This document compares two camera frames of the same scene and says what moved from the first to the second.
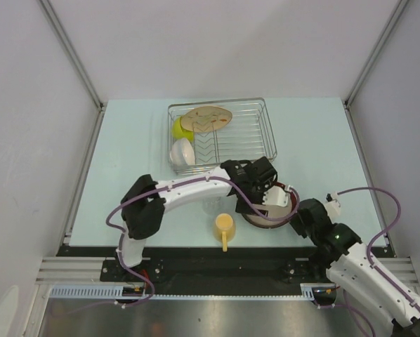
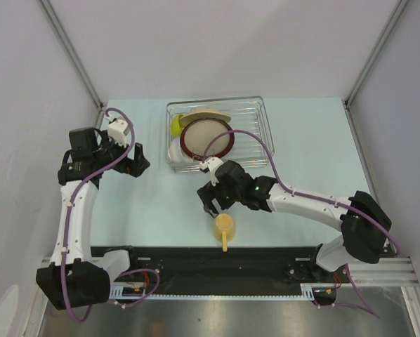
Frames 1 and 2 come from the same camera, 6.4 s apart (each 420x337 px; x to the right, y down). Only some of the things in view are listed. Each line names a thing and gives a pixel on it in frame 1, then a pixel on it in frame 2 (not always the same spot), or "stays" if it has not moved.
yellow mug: [224, 229] stays
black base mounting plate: [210, 270] stays
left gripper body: [256, 194] -> [109, 153]
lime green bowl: [178, 132] stays
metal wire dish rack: [201, 135] stays
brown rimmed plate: [274, 212] -> [196, 134]
